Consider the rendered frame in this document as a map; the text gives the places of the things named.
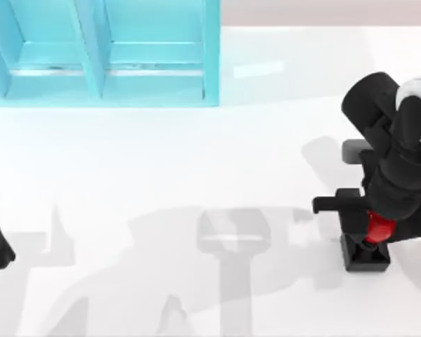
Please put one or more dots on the red trophy with black base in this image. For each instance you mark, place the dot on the red trophy with black base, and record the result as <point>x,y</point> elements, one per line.
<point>366,258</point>

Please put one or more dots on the pale grey rounded box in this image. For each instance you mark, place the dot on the pale grey rounded box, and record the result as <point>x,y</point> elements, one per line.
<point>352,151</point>

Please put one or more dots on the light blue rack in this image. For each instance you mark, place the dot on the light blue rack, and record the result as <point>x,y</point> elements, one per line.
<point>154,56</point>

